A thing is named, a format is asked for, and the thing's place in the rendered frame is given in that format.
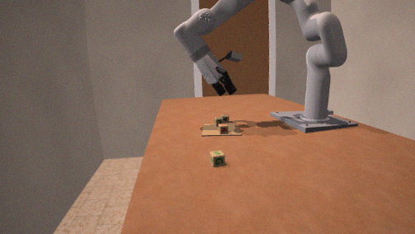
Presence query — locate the beige letter block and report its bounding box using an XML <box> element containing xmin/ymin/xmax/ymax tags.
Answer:
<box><xmin>221</xmin><ymin>115</ymin><xmax>229</xmax><ymax>123</ymax></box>
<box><xmin>219</xmin><ymin>124</ymin><xmax>228</xmax><ymax>134</ymax></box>
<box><xmin>215</xmin><ymin>117</ymin><xmax>223</xmax><ymax>126</ymax></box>
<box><xmin>210</xmin><ymin>151</ymin><xmax>225</xmax><ymax>167</ymax></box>

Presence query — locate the tan square mat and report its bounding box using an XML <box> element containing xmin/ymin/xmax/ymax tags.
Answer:
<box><xmin>202</xmin><ymin>124</ymin><xmax>242</xmax><ymax>136</ymax></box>

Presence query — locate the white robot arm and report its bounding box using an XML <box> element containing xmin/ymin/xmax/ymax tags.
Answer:
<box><xmin>174</xmin><ymin>0</ymin><xmax>347</xmax><ymax>123</ymax></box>

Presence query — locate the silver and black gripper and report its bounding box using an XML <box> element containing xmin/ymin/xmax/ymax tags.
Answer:
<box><xmin>194</xmin><ymin>51</ymin><xmax>237</xmax><ymax>96</ymax></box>

